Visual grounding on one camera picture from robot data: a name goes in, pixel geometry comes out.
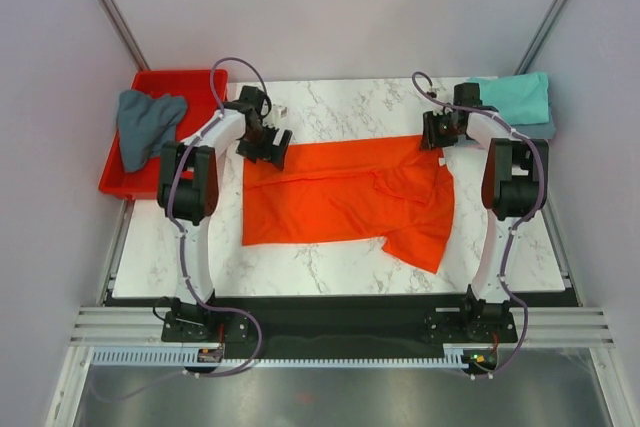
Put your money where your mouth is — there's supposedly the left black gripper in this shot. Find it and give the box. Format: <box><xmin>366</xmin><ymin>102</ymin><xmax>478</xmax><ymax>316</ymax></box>
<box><xmin>236</xmin><ymin>122</ymin><xmax>290</xmax><ymax>172</ymax></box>

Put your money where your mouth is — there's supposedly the orange t shirt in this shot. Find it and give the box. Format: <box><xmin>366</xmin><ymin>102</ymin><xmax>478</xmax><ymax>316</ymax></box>
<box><xmin>242</xmin><ymin>136</ymin><xmax>455</xmax><ymax>273</ymax></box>

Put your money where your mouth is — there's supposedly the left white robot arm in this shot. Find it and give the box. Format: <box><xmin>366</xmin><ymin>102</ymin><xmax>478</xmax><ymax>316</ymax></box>
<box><xmin>157</xmin><ymin>86</ymin><xmax>292</xmax><ymax>343</ymax></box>

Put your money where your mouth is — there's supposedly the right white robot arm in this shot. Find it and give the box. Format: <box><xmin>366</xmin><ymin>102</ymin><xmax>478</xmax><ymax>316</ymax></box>
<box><xmin>419</xmin><ymin>82</ymin><xmax>549</xmax><ymax>343</ymax></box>

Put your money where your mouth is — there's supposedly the teal folded t shirt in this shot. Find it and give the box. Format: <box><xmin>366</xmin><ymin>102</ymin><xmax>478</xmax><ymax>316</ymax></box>
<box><xmin>467</xmin><ymin>72</ymin><xmax>551</xmax><ymax>126</ymax></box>

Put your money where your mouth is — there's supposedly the grey-blue folded t shirt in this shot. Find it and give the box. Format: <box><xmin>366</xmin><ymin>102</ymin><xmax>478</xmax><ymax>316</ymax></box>
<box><xmin>459</xmin><ymin>119</ymin><xmax>557</xmax><ymax>146</ymax></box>

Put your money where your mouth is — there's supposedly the grey crumpled t shirt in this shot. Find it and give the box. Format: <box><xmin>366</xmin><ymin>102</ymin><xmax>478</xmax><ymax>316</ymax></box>
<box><xmin>116</xmin><ymin>89</ymin><xmax>188</xmax><ymax>173</ymax></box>

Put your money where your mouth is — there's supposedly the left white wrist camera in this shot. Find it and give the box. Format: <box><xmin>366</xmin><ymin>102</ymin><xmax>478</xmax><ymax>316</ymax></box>
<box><xmin>266</xmin><ymin>104</ymin><xmax>288</xmax><ymax>125</ymax></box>

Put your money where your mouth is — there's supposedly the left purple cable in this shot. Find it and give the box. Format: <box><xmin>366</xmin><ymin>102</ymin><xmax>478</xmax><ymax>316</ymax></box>
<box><xmin>164</xmin><ymin>56</ymin><xmax>274</xmax><ymax>403</ymax></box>

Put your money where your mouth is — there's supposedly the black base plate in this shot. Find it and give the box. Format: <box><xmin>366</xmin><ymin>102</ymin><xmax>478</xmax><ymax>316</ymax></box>
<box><xmin>180</xmin><ymin>294</ymin><xmax>521</xmax><ymax>377</ymax></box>

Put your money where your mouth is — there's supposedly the white slotted cable duct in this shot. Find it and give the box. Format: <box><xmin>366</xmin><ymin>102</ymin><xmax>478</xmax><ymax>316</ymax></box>
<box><xmin>91</xmin><ymin>346</ymin><xmax>468</xmax><ymax>369</ymax></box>

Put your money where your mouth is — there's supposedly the aluminium frame rail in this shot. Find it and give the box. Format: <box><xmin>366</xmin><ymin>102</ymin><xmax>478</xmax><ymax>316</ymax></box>
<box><xmin>70</xmin><ymin>307</ymin><xmax>614</xmax><ymax>348</ymax></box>

